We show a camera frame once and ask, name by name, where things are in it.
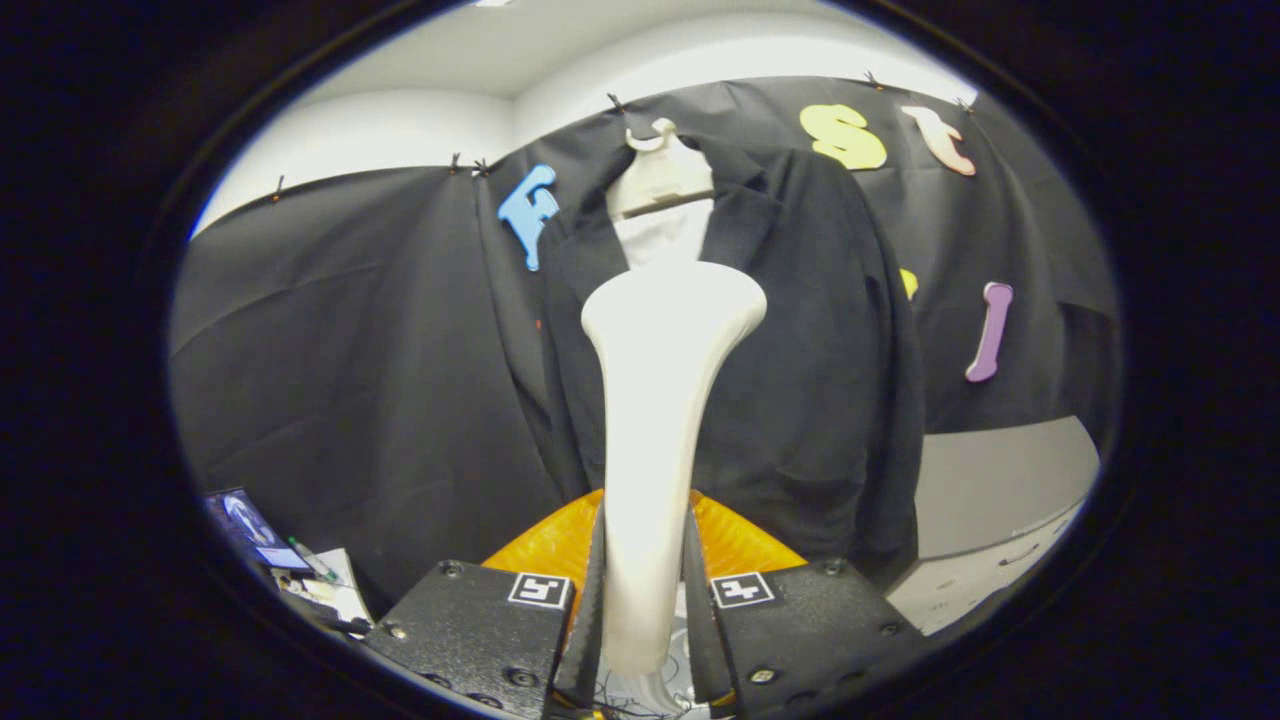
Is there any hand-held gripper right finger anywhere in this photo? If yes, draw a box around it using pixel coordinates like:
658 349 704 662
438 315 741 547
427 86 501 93
685 492 926 716

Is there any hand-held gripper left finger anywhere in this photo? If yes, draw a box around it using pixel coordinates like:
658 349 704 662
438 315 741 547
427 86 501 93
360 490 608 719

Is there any black suit jacket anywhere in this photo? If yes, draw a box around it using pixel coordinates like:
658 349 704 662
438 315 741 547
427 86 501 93
540 135 927 591

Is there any green pen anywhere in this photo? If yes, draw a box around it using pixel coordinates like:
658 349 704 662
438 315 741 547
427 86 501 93
288 537 342 585

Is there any grey cabinet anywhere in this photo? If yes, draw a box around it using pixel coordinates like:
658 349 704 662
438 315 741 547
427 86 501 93
885 415 1101 638

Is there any black backdrop cloth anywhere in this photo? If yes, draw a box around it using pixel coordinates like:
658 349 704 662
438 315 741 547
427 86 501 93
168 75 1121 619

